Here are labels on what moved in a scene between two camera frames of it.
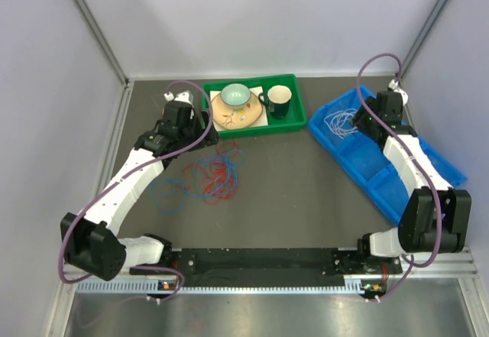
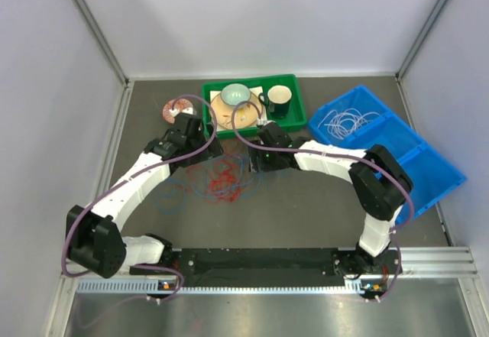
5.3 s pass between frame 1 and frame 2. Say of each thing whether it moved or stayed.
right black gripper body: moved
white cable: stayed
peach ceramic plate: stayed
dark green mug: stayed
